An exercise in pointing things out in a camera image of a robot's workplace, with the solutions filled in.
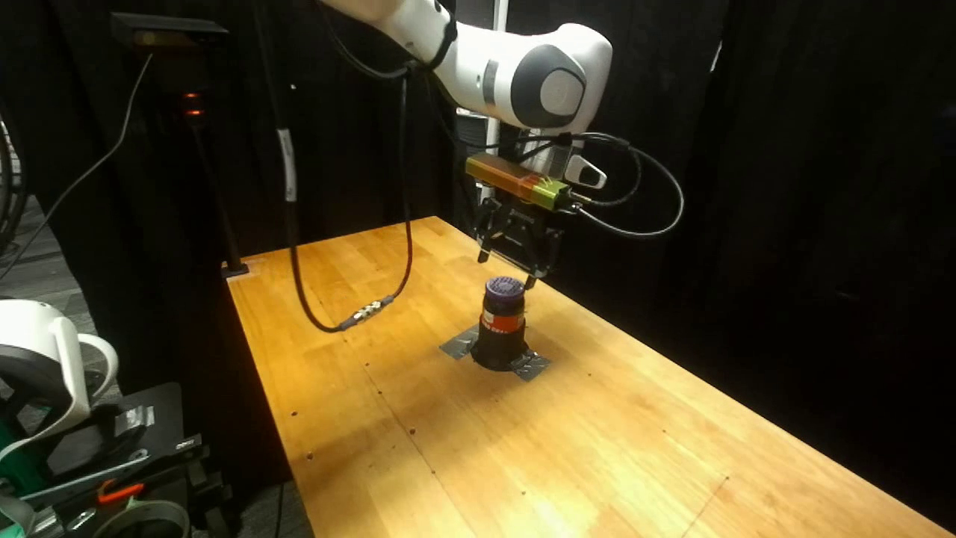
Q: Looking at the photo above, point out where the camera on mount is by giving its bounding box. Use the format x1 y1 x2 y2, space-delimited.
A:
110 12 252 280

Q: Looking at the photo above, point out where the roll of grey tape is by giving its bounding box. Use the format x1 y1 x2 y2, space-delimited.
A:
91 498 192 538

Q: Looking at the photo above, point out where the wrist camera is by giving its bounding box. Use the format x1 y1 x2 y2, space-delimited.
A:
465 152 574 212

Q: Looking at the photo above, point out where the black equipment case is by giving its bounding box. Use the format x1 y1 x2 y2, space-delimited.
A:
0 381 232 538

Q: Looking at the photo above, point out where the orange tool handle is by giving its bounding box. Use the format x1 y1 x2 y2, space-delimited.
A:
96 481 146 505

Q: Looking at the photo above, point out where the grey cable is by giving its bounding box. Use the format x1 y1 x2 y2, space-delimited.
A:
0 54 155 283

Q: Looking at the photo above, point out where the black curtain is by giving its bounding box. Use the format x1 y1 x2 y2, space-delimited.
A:
0 0 956 533

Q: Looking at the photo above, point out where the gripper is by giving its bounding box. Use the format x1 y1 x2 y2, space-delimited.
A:
476 196 566 291

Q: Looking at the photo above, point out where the white headset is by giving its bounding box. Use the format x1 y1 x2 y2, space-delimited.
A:
0 298 121 466

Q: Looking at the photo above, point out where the grey tape patch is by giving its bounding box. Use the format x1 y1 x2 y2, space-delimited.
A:
508 349 553 383
438 324 481 362

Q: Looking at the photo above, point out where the black cable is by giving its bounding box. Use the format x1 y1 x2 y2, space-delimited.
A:
252 0 416 334

